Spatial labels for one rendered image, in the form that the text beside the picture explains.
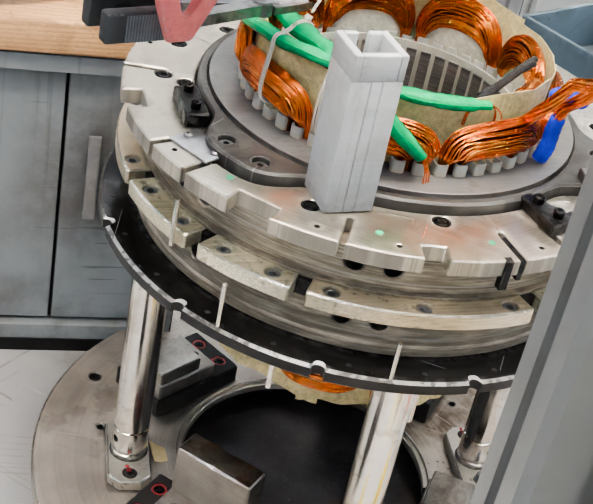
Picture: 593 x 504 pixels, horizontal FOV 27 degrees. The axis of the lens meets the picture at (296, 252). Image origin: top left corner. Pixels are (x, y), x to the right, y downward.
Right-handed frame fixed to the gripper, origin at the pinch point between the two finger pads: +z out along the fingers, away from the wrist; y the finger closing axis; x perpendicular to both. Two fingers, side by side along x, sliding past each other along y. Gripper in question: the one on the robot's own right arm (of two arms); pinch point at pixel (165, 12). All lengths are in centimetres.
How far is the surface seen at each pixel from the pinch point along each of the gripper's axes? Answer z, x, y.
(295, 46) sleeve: 1.9, 7.4, 1.3
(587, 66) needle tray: 11.2, 42.3, -7.4
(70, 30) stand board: 11.4, 5.4, -20.4
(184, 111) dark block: 6.9, 3.1, -1.6
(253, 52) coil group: 3.9, 7.2, -1.9
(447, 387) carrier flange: 15.1, 11.0, 15.6
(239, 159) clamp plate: 7.0, 3.7, 3.5
